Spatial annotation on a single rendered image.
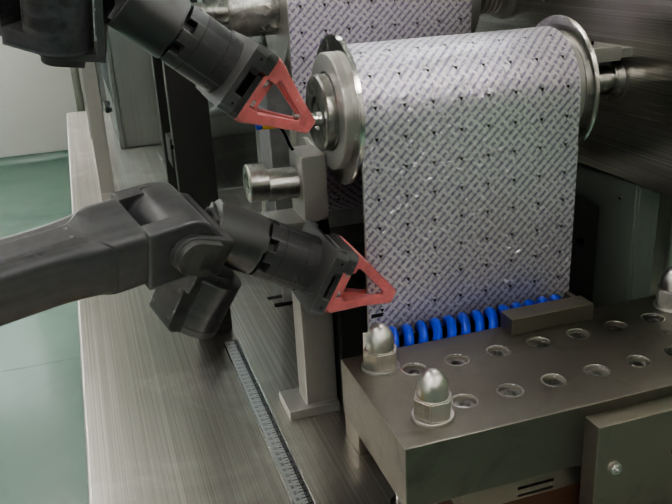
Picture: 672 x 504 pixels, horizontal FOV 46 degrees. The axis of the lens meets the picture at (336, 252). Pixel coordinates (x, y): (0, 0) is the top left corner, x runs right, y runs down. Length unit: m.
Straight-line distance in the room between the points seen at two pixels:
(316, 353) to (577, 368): 0.29
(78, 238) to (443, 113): 0.36
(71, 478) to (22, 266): 1.92
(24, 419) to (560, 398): 2.32
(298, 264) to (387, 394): 0.14
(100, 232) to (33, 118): 5.72
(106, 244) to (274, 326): 0.54
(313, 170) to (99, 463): 0.39
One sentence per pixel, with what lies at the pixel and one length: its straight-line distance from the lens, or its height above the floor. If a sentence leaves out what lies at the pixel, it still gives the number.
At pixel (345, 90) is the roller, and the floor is 1.28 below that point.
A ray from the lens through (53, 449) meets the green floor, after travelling 2.67.
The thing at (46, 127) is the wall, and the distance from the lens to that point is 6.36.
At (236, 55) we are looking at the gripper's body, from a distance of 0.72.
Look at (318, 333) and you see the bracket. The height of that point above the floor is 1.00.
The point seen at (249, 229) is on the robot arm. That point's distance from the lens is 0.72.
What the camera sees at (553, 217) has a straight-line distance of 0.87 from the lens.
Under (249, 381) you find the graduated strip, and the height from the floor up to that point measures 0.90.
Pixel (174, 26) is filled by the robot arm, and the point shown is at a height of 1.35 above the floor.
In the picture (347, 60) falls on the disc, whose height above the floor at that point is 1.30.
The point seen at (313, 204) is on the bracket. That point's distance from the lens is 0.83.
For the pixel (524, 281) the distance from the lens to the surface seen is 0.88.
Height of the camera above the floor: 1.40
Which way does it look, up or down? 21 degrees down
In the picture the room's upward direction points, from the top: 3 degrees counter-clockwise
